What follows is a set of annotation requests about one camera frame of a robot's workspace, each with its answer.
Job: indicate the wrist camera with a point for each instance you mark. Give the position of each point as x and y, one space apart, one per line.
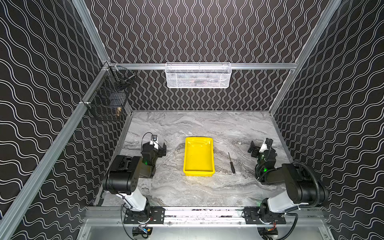
154 139
263 147

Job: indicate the black wire wall basket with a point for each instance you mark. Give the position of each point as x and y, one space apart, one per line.
111 91

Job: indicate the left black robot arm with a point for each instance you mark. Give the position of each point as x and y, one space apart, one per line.
123 175

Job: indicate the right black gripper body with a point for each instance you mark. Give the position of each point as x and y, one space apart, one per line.
259 149

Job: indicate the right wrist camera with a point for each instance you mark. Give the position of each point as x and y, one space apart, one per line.
263 147

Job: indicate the brass fitting in basket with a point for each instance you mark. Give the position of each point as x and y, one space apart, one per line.
118 112

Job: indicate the aluminium right frame bar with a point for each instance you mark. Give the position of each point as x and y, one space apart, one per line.
313 39

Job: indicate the aluminium left frame bar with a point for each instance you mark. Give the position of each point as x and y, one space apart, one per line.
19 207

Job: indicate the yellow plastic bin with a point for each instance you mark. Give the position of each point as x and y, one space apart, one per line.
199 157

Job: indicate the black screwdriver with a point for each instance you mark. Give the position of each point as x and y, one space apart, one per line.
231 164

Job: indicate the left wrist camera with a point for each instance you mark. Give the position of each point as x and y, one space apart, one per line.
154 139

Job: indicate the aluminium frame bar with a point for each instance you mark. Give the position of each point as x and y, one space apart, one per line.
313 39
19 207
233 66

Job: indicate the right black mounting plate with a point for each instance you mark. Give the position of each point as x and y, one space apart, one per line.
264 216

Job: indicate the black mounting plate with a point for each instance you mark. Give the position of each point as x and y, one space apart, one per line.
264 216
144 215

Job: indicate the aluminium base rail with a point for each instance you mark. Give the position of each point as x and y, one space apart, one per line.
176 217

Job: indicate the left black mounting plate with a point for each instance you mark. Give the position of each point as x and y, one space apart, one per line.
144 215

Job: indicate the aluminium back frame bar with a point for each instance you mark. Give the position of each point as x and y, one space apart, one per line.
233 66

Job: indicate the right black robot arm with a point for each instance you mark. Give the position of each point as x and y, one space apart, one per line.
304 189

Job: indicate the clear plastic wall basket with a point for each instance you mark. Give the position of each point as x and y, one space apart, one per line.
198 78

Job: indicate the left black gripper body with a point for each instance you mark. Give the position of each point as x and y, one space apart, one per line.
160 150

